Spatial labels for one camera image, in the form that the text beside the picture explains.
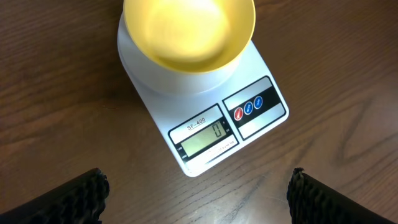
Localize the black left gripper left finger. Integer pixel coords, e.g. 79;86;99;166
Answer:
1;168;110;224

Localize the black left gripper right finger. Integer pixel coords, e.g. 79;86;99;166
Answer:
287;167;394;224

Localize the white digital kitchen scale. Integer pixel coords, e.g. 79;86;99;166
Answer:
116;12;290;178

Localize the pale yellow bowl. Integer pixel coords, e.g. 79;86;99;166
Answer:
123;0;257;74

